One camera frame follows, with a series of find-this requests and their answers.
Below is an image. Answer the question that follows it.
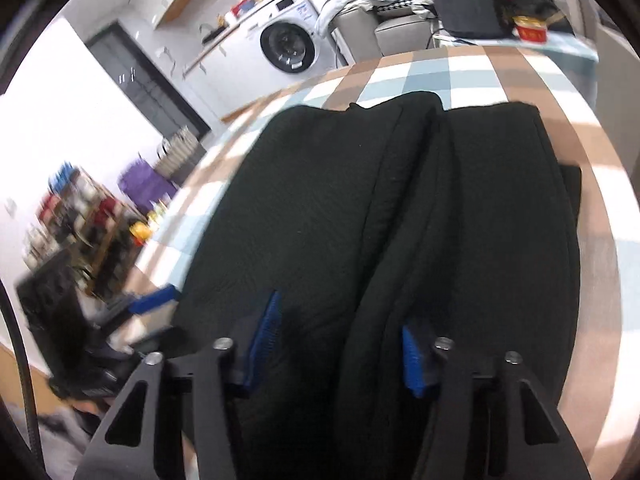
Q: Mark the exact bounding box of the woven laundry basket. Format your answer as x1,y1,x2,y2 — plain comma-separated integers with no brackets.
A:
155,125,207,182

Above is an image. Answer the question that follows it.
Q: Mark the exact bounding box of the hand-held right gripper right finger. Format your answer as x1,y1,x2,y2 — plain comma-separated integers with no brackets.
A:
401,323,592,480

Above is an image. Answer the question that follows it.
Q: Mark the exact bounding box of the red bowl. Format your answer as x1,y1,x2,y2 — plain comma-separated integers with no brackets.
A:
514,16,549,44

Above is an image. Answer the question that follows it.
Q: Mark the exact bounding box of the white washing machine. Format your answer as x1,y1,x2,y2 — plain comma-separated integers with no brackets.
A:
240,0,348,77

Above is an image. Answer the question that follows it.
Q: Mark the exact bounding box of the houndstooth pillow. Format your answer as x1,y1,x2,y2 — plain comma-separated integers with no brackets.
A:
375,0,427,17

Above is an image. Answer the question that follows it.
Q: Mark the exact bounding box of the checkered bed sheet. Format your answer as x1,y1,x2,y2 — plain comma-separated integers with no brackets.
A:
122,42,636,476

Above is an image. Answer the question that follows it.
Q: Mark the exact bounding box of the black knitted sweater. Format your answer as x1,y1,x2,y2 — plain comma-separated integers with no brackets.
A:
180,91,583,480

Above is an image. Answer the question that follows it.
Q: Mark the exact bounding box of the person's left forearm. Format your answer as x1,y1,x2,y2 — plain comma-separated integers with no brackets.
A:
35,397,108,480

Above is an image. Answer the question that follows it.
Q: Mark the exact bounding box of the light grey cloth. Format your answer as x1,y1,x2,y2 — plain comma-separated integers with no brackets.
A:
316,0,401,36

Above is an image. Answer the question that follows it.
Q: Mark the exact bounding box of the grey sofa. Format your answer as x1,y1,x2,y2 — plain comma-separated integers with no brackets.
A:
332,7,442,67

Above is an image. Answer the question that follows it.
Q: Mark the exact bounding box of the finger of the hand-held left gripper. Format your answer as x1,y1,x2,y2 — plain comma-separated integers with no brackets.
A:
107,284,177,322
130,326,189,357

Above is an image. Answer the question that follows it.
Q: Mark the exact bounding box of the white floor cabinet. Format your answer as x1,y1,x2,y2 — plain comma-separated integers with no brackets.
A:
182,22,286,123

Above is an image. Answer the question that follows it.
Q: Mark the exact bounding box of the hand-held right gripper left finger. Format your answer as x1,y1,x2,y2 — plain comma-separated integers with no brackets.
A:
75,289,282,480

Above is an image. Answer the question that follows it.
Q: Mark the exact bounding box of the wooden shoe rack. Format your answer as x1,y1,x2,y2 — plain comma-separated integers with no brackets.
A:
22,162,151,302

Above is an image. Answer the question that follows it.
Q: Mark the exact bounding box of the purple bag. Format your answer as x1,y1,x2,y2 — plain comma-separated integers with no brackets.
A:
118,158,179,214

